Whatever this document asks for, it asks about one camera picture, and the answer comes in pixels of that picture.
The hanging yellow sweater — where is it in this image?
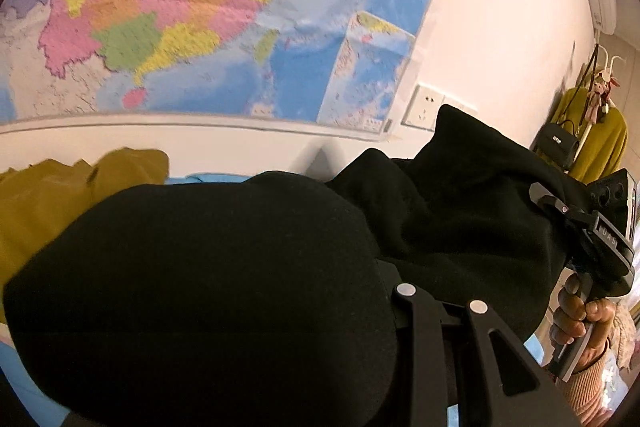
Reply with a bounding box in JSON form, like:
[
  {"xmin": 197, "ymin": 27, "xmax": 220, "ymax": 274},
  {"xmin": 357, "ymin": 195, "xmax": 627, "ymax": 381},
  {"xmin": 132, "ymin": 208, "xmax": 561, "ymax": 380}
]
[{"xmin": 547, "ymin": 87, "xmax": 629, "ymax": 186}]

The colourful wall map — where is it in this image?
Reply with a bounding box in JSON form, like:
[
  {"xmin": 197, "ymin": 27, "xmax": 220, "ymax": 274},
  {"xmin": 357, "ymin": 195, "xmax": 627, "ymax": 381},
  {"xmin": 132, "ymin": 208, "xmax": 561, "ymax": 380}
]
[{"xmin": 0, "ymin": 0, "xmax": 464, "ymax": 142}]

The pink fluffy cloth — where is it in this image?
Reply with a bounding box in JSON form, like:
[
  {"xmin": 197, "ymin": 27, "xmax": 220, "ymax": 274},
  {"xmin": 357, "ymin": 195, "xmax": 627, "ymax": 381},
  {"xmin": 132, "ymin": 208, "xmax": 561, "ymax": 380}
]
[{"xmin": 611, "ymin": 307, "xmax": 639, "ymax": 371}]

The pink plush doll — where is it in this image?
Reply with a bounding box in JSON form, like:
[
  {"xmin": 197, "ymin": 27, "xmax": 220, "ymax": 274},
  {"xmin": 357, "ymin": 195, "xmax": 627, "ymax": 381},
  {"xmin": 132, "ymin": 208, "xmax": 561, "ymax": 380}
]
[{"xmin": 587, "ymin": 72, "xmax": 621, "ymax": 126}]

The black coat with gold buttons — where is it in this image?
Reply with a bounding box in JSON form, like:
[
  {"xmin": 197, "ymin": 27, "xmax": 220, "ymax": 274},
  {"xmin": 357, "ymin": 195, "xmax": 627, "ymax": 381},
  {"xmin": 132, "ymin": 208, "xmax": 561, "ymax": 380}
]
[{"xmin": 2, "ymin": 104, "xmax": 608, "ymax": 427}]

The person's right forearm pink sleeve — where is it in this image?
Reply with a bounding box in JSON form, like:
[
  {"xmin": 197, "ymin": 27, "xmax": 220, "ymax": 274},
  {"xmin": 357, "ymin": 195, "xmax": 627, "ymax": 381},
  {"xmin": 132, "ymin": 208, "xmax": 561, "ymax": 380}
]
[{"xmin": 566, "ymin": 341, "xmax": 622, "ymax": 427}]

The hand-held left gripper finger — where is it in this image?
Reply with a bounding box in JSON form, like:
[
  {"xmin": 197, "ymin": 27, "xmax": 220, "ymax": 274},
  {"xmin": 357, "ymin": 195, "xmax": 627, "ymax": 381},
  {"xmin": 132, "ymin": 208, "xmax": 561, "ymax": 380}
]
[{"xmin": 377, "ymin": 259, "xmax": 583, "ymax": 427}]

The white coat rack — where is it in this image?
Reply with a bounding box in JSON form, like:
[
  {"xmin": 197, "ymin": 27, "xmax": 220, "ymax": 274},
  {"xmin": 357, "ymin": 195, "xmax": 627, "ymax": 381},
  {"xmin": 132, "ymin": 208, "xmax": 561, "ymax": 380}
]
[{"xmin": 574, "ymin": 42, "xmax": 629, "ymax": 168}]

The black handbag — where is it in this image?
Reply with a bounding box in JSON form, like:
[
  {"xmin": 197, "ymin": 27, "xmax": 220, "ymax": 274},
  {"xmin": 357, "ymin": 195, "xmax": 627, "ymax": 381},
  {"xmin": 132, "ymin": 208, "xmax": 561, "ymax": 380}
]
[{"xmin": 534, "ymin": 122, "xmax": 581, "ymax": 170}]

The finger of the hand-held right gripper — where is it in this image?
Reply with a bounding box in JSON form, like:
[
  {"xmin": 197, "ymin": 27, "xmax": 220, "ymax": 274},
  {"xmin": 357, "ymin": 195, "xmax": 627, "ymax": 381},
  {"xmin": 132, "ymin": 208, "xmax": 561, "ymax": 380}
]
[{"xmin": 528, "ymin": 181, "xmax": 597, "ymax": 234}]

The white wall socket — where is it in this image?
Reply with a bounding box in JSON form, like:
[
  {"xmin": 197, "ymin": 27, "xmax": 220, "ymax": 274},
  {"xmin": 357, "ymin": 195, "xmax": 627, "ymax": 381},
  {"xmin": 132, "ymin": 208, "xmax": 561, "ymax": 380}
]
[{"xmin": 400, "ymin": 82, "xmax": 446, "ymax": 130}]

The mustard yellow garment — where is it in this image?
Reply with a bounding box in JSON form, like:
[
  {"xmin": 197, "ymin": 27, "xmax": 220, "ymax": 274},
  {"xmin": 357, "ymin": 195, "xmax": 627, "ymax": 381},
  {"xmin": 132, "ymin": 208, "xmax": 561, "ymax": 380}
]
[{"xmin": 0, "ymin": 148, "xmax": 171, "ymax": 324}]

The person's right hand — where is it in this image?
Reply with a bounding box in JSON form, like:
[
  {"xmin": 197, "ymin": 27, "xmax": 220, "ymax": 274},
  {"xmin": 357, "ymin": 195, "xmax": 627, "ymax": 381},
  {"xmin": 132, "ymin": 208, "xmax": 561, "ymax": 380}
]
[{"xmin": 552, "ymin": 284, "xmax": 614, "ymax": 376}]

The light blue bed sheet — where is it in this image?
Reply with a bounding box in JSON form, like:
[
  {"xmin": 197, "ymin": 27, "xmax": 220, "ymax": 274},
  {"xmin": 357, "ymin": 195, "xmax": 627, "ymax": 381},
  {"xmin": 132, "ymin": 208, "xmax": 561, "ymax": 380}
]
[{"xmin": 0, "ymin": 173, "xmax": 544, "ymax": 427}]

